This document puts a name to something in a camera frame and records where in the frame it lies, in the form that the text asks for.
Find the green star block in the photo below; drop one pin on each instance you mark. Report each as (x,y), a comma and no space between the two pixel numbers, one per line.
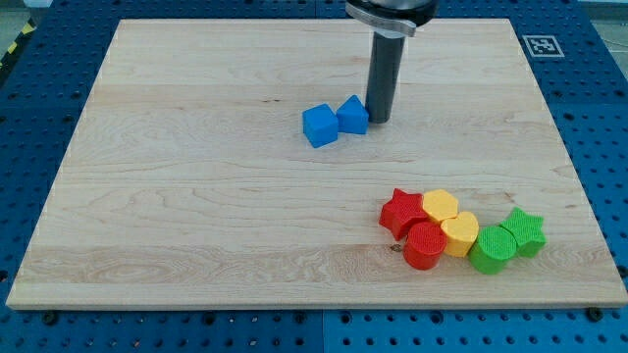
(527,231)

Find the yellow heart block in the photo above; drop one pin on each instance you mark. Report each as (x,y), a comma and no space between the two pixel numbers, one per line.
(461,233)

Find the yellow hexagon block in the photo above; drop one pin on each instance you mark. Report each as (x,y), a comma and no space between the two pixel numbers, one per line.
(440,205)

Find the wooden board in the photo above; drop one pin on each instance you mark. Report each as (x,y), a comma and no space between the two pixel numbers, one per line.
(188,183)

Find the blue cube block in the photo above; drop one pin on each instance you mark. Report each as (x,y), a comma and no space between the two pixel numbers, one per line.
(320,125)

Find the white fiducial marker tag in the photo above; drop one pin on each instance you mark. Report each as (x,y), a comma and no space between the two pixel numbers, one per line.
(542,46)

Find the blue triangular block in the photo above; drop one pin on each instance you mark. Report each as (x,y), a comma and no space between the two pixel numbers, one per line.
(353,117)

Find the red star block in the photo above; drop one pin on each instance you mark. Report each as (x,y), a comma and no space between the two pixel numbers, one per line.
(402,212)

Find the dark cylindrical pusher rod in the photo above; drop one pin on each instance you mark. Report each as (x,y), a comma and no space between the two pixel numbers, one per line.
(384,66)

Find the red cylinder block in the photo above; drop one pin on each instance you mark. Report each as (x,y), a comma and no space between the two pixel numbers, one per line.
(424,246)

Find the green cylinder block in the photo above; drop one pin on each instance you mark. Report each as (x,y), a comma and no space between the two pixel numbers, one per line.
(493,249)

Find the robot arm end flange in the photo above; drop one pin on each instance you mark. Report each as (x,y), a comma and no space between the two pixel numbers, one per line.
(395,17)

